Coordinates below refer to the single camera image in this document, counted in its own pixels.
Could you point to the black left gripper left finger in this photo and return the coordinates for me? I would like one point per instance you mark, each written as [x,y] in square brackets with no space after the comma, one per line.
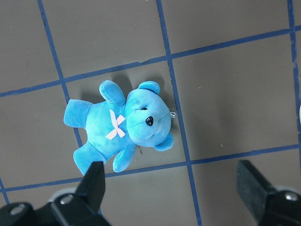
[81,207]

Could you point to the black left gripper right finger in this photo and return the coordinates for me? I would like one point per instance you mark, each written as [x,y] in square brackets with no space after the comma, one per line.
[269,205]

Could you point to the cream white trash can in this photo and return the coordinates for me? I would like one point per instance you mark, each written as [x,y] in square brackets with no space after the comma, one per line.
[300,115]

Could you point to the blue teddy bear plush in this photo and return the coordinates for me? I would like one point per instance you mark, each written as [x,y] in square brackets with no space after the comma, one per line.
[116,126]

